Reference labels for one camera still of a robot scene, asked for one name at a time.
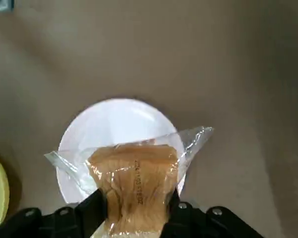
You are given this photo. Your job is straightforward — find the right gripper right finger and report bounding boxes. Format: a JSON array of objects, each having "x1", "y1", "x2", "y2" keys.
[{"x1": 161, "y1": 187, "x2": 264, "y2": 238}]

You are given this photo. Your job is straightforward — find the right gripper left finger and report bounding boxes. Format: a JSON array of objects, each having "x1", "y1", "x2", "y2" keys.
[{"x1": 0, "y1": 189, "x2": 109, "y2": 238}]

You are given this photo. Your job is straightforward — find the bread pack clear wrapper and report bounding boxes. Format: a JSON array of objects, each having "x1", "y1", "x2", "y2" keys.
[{"x1": 44, "y1": 126, "x2": 215, "y2": 238}]

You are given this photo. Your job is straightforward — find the white round plate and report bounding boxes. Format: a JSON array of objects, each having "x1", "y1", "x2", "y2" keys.
[{"x1": 57, "y1": 98, "x2": 187, "y2": 204}]

